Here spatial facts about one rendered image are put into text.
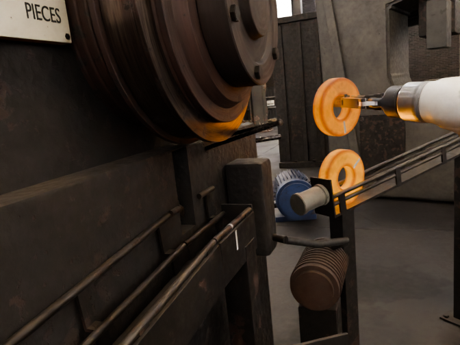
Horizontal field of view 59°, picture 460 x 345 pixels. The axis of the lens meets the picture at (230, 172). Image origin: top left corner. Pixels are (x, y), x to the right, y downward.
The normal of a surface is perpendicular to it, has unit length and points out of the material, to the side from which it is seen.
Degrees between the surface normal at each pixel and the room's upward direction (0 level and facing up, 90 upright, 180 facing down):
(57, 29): 90
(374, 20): 90
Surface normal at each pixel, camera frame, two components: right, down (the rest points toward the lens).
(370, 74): -0.58, 0.21
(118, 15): -0.35, 0.35
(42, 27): 0.92, -0.02
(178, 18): 0.11, 0.37
